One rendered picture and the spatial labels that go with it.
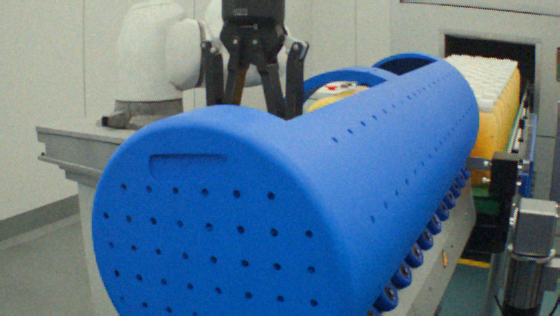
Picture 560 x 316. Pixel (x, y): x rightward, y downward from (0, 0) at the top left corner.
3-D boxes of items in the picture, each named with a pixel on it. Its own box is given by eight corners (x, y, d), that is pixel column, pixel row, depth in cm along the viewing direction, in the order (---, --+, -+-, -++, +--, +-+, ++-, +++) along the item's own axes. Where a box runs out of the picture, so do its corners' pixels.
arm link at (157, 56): (111, 96, 137) (114, 3, 133) (186, 93, 143) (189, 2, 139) (115, 103, 122) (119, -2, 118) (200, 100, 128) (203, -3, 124)
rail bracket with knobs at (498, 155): (480, 198, 137) (484, 155, 134) (483, 190, 143) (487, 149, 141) (518, 202, 133) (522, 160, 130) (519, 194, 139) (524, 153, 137)
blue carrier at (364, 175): (117, 367, 64) (69, 121, 58) (361, 178, 141) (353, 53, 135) (354, 419, 52) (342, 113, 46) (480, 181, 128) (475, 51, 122)
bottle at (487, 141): (462, 182, 150) (467, 104, 145) (484, 179, 152) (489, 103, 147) (476, 190, 143) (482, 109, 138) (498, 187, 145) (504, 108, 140)
